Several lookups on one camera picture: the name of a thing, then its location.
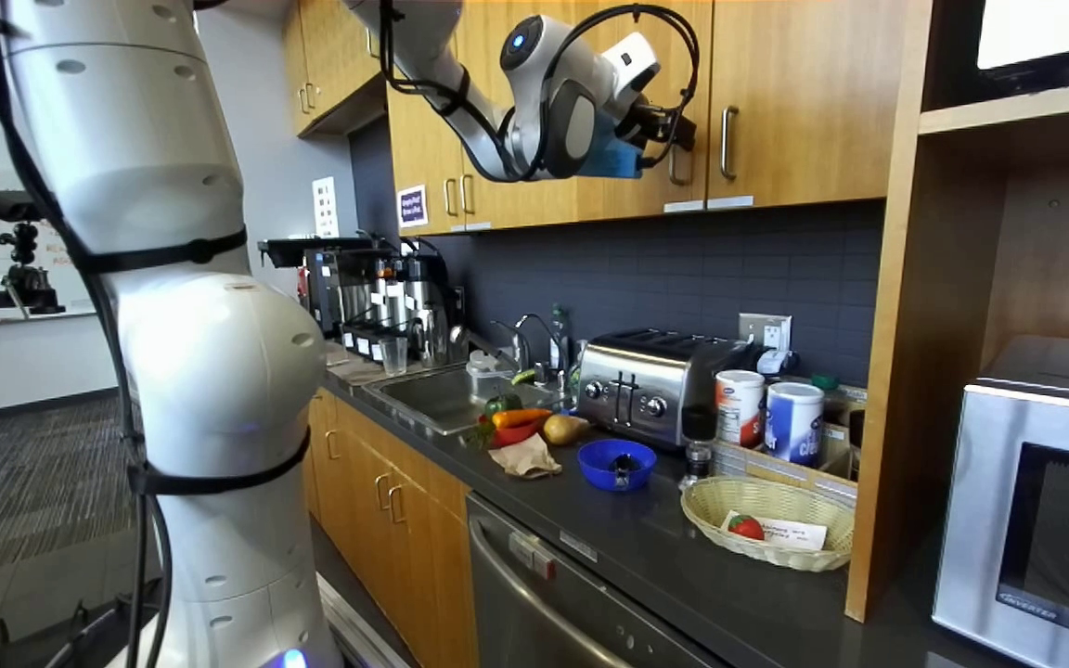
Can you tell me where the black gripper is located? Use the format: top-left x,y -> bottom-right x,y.
629,109 -> 694,160

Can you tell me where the wooden cabinet door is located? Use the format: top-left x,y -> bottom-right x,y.
709,0 -> 907,208
369,0 -> 705,238
281,0 -> 382,136

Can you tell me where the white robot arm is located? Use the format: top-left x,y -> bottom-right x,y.
0,0 -> 682,668

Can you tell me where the lower sink cabinet door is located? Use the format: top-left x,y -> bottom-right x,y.
308,391 -> 480,668

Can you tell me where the chrome faucet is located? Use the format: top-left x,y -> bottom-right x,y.
507,311 -> 553,378

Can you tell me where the purple sign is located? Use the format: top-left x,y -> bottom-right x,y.
399,186 -> 428,229

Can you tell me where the silver toaster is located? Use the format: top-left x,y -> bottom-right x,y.
572,326 -> 739,448

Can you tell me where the red white canister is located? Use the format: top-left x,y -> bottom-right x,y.
715,370 -> 766,447

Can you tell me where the black coffee machine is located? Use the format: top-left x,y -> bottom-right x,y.
261,238 -> 453,369

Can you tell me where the green bell pepper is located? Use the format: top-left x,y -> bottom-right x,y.
488,392 -> 522,416

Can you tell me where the yellow potato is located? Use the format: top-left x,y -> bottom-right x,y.
542,416 -> 594,447

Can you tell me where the blue white canister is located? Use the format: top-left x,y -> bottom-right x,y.
766,382 -> 825,464

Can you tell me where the orange pepper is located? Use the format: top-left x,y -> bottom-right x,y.
490,407 -> 553,432

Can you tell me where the stainless steel sink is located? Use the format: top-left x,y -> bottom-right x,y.
370,369 -> 507,433

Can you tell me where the black pepper shaker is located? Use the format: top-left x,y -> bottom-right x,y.
682,442 -> 715,484

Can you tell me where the wooden condiment box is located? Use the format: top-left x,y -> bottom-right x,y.
713,439 -> 858,509

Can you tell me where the blue bowl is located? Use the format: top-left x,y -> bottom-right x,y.
577,439 -> 657,493

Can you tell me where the brown paper napkin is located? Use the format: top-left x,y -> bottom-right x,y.
490,433 -> 561,480

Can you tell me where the stainless steel dishwasher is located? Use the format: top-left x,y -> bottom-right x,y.
467,496 -> 719,668

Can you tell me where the silver microwave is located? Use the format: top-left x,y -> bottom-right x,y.
931,337 -> 1069,668

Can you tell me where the wall power outlet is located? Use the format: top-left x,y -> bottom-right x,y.
739,311 -> 792,352

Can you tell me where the camera tripod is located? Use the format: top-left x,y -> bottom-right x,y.
0,188 -> 61,317

